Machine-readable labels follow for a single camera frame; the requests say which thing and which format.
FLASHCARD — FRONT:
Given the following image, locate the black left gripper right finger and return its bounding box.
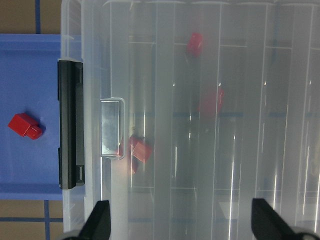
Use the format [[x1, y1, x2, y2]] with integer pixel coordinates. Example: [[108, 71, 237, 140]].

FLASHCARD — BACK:
[[251, 198, 300, 240]]

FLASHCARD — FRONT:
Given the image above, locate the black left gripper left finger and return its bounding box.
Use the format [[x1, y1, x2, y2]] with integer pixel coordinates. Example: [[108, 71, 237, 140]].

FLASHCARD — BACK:
[[79, 200, 111, 240]]

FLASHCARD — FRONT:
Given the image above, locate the clear plastic box lid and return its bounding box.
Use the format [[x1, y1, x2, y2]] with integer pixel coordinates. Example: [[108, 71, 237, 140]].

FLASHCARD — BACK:
[[61, 0, 320, 240]]

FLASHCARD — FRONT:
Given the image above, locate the red block box middle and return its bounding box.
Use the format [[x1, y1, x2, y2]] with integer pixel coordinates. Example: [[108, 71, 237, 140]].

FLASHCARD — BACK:
[[197, 86, 225, 118]]

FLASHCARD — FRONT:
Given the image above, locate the red block box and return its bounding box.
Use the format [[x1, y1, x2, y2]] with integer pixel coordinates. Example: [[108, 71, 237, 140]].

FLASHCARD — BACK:
[[186, 32, 203, 58], [197, 86, 225, 118]]

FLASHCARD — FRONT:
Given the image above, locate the red block box far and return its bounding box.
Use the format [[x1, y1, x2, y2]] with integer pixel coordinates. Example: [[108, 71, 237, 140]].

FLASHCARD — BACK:
[[186, 32, 203, 58]]

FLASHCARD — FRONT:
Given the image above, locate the blue plastic tray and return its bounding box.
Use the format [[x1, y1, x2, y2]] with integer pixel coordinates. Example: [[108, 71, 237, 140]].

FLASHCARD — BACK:
[[0, 33, 83, 201]]

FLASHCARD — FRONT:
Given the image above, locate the black box handle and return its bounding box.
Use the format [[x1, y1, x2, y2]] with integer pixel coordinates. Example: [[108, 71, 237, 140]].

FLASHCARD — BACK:
[[57, 59, 85, 190]]

